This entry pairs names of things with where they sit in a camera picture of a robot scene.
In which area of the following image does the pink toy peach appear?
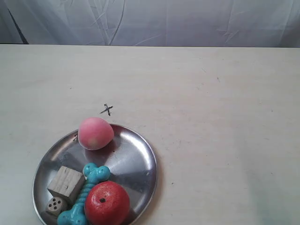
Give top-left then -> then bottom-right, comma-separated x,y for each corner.
78,117 -> 114,150

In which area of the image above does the light wooden block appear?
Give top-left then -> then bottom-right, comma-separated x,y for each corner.
47,166 -> 85,205

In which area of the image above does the white backdrop cloth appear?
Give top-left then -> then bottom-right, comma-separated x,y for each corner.
0,0 -> 300,47

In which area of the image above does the round silver metal plate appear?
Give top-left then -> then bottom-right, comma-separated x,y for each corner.
32,124 -> 158,225

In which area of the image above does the red toy apple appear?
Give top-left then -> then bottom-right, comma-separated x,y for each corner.
84,181 -> 130,225

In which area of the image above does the small wooden die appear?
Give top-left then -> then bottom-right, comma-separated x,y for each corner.
45,197 -> 68,218

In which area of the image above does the teal rubber bone toy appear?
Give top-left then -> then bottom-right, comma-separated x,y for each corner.
57,163 -> 111,225

